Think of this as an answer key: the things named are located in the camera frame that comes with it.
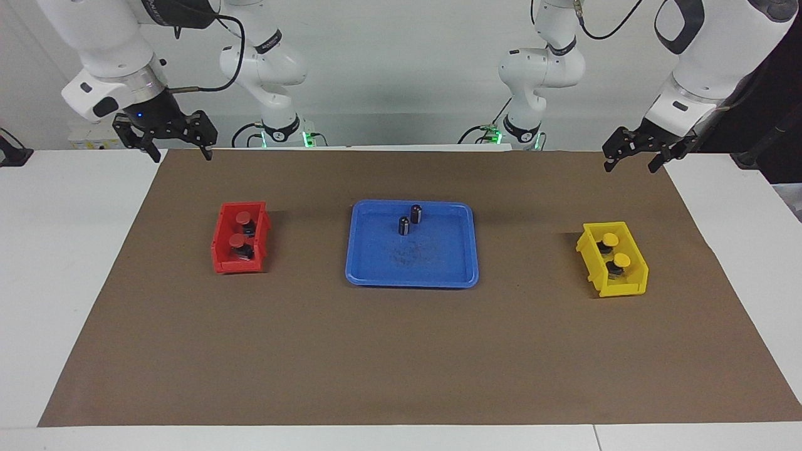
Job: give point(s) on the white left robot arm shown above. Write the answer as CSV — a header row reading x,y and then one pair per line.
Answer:
x,y
708,56

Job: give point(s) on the red push button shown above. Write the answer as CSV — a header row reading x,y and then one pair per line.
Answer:
x,y
237,240
243,218

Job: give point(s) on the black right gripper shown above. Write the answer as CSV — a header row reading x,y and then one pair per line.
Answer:
x,y
153,113

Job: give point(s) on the yellow push button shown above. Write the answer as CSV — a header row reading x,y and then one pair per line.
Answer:
x,y
609,238
621,259

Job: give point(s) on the black table clamp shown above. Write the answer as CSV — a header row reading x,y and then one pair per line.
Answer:
x,y
12,155

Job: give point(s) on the blue plastic tray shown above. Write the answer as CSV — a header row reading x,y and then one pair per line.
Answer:
x,y
432,263

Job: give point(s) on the black stand pole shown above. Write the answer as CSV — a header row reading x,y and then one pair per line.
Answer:
x,y
752,156

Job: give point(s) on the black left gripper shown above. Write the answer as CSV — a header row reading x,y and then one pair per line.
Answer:
x,y
667,134

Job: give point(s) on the white power strip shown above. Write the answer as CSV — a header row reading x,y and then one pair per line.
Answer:
x,y
88,139

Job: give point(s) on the yellow plastic bin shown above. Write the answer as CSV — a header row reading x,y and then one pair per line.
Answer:
x,y
623,288

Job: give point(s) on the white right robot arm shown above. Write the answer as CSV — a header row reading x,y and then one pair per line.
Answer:
x,y
106,37

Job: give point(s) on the brown table mat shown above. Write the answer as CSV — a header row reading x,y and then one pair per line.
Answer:
x,y
401,351

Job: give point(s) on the red plastic bin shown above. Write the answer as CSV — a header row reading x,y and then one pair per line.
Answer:
x,y
238,267

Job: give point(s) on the black cylinder part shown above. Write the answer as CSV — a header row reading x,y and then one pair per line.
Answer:
x,y
416,213
404,225

